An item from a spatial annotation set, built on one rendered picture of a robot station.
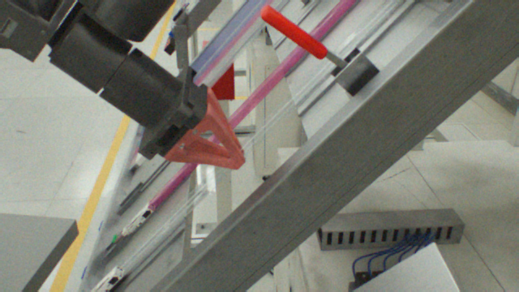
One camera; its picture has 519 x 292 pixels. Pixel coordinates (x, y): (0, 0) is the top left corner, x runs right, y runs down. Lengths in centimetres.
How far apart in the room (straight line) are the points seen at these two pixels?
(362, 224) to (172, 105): 52
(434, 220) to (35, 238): 75
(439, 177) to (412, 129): 75
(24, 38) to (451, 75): 33
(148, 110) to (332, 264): 50
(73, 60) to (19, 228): 66
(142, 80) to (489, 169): 94
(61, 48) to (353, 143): 25
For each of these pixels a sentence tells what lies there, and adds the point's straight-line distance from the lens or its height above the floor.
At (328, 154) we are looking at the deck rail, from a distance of 37.
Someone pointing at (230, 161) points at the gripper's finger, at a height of 95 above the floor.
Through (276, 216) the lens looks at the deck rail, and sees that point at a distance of 40.
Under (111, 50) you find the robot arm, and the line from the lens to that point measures 42.
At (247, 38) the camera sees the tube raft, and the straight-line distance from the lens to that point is 78.
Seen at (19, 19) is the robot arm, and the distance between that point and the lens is 40.
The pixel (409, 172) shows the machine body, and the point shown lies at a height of 62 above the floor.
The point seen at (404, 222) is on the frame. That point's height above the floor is 66.
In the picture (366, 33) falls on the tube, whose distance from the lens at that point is 44.
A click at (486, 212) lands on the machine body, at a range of 104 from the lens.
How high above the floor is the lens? 118
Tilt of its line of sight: 29 degrees down
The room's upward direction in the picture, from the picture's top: straight up
